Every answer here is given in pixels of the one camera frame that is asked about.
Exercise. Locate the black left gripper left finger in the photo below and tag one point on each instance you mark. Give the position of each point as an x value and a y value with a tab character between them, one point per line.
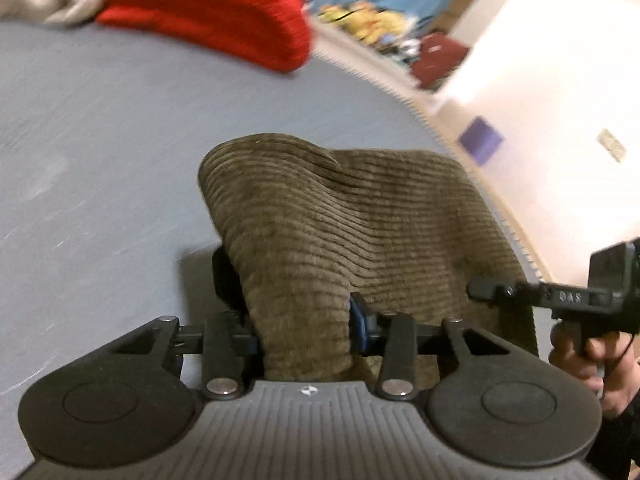
227	345

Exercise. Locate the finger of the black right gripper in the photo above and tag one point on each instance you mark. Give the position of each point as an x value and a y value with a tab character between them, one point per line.
470	360

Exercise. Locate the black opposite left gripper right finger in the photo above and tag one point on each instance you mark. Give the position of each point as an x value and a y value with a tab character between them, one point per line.
498	292

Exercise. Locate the brown corduroy pants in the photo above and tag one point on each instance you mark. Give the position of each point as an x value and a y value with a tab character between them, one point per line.
305	227

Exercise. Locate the person right hand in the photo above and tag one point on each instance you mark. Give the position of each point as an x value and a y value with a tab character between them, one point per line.
606	364

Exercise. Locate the purple box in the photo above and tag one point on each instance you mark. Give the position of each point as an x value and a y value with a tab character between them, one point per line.
480	140

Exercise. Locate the dark red bag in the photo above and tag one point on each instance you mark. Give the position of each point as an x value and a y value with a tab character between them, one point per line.
439	57

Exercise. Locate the yellow plush toy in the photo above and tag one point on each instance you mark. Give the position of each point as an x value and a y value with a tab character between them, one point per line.
366	23

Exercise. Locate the red knitted sweater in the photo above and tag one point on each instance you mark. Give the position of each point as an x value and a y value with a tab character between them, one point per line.
271	33

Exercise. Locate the wall light switch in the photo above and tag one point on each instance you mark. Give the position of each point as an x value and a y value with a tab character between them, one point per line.
612	145

